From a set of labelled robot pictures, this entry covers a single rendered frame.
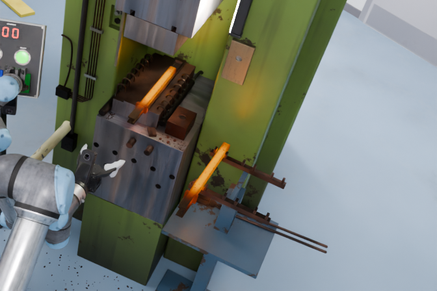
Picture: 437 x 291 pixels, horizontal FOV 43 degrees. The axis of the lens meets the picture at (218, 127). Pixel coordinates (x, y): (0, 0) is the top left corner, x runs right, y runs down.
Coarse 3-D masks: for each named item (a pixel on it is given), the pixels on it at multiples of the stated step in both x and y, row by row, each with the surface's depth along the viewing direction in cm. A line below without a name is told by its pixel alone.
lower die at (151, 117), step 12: (156, 60) 249; (168, 60) 250; (180, 60) 250; (144, 72) 240; (156, 72) 240; (180, 72) 245; (192, 72) 250; (132, 84) 231; (144, 84) 232; (168, 84) 236; (120, 96) 223; (132, 96) 224; (144, 96) 224; (156, 96) 226; (168, 96) 229; (120, 108) 223; (132, 108) 221; (156, 108) 221; (144, 120) 222; (156, 120) 220
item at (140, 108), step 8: (168, 72) 240; (160, 80) 234; (152, 88) 228; (160, 88) 230; (152, 96) 224; (136, 104) 217; (144, 104) 219; (136, 112) 213; (144, 112) 218; (128, 120) 212; (136, 120) 213
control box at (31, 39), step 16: (0, 32) 205; (16, 32) 207; (32, 32) 208; (0, 48) 207; (16, 48) 208; (32, 48) 209; (0, 64) 208; (16, 64) 209; (32, 64) 210; (32, 80) 211; (32, 96) 212
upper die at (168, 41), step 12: (132, 12) 199; (132, 24) 199; (144, 24) 198; (132, 36) 202; (144, 36) 201; (156, 36) 199; (168, 36) 197; (180, 36) 200; (156, 48) 202; (168, 48) 200
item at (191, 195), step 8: (224, 144) 218; (224, 152) 214; (216, 160) 210; (208, 168) 205; (200, 176) 201; (208, 176) 202; (200, 184) 198; (192, 192) 193; (184, 200) 189; (192, 200) 193; (184, 208) 186
